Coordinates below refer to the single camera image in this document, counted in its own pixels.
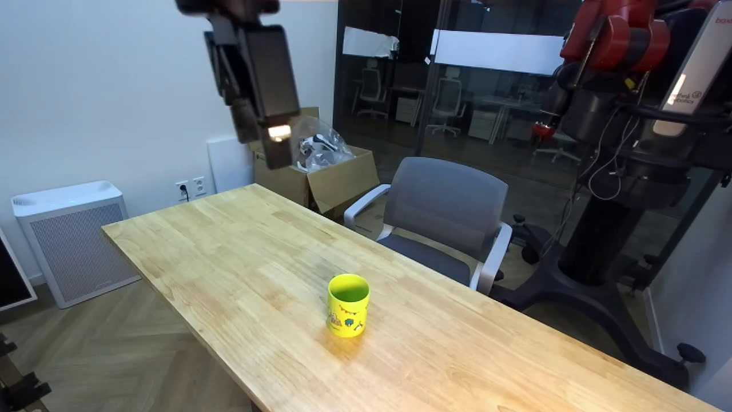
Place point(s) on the open cardboard box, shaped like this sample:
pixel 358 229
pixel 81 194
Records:
pixel 334 185

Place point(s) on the red black pedestal robot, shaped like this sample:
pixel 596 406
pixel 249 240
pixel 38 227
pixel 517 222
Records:
pixel 609 151

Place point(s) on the white wall outlet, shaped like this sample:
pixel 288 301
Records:
pixel 193 187

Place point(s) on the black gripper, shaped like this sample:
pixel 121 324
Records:
pixel 271 77

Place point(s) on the white air purifier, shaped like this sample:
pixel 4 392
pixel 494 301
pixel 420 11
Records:
pixel 72 243

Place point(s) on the yellow green mug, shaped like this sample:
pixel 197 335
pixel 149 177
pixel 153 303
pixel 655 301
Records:
pixel 349 309

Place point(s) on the white wall panel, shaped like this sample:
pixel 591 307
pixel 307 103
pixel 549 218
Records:
pixel 230 163

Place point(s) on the office chair behind glass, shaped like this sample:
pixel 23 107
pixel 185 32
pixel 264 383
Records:
pixel 370 93
pixel 447 110

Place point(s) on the grey office chair white arms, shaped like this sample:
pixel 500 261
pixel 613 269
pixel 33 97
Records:
pixel 447 206

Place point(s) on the frosted glass strip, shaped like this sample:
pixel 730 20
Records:
pixel 494 51
pixel 368 42

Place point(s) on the black monitor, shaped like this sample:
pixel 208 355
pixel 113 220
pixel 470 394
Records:
pixel 11 276

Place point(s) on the clear plastic bag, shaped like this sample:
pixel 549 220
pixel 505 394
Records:
pixel 321 151

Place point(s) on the black tripod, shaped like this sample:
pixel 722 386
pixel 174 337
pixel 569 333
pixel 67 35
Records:
pixel 15 386

